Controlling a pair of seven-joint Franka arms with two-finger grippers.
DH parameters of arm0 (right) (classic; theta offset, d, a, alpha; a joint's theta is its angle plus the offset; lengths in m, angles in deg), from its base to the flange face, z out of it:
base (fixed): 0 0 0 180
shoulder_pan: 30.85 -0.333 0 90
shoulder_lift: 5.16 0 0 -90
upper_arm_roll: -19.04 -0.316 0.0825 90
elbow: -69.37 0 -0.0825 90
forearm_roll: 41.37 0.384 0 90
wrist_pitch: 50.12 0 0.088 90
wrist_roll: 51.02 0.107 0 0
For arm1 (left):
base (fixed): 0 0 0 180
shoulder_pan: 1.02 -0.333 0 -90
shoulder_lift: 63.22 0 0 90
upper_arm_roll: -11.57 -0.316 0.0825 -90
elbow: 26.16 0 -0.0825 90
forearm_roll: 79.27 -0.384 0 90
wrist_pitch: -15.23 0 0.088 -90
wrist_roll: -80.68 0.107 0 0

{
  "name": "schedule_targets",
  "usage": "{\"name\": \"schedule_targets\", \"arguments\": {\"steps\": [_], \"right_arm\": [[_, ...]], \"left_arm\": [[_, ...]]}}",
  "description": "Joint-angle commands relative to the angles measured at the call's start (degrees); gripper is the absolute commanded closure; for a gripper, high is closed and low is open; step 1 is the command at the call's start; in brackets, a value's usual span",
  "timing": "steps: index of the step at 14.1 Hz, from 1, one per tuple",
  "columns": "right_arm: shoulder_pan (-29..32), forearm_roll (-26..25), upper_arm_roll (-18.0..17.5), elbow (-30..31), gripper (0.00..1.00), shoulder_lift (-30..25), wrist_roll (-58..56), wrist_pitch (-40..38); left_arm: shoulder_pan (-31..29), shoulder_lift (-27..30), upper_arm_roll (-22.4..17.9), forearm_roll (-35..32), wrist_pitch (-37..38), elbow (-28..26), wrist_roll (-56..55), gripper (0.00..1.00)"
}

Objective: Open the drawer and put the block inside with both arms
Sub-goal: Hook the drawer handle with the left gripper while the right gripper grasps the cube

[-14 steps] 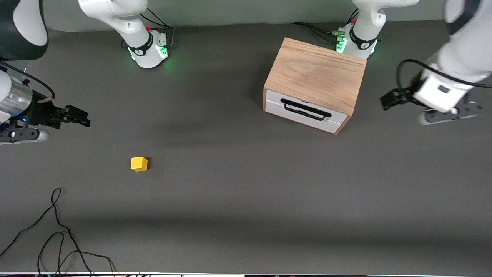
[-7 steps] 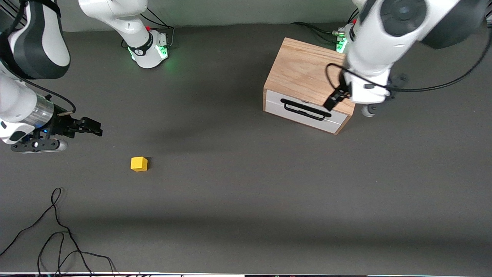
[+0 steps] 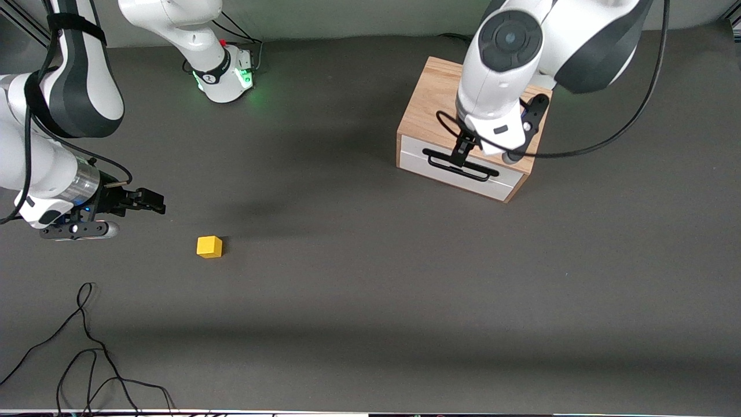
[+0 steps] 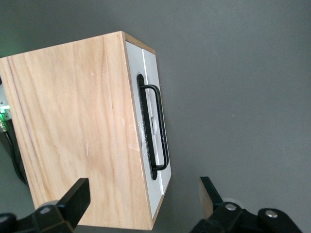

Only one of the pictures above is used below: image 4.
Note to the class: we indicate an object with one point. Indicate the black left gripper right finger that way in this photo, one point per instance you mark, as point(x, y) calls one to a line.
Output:
point(216, 211)

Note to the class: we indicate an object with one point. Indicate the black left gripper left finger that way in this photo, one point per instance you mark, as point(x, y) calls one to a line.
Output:
point(75, 199)

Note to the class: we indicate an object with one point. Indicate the light wooden drawer cabinet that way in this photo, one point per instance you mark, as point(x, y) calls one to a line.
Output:
point(73, 109)

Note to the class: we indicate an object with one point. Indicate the white-fronted drawer with round hole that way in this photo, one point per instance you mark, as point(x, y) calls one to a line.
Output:
point(151, 70)

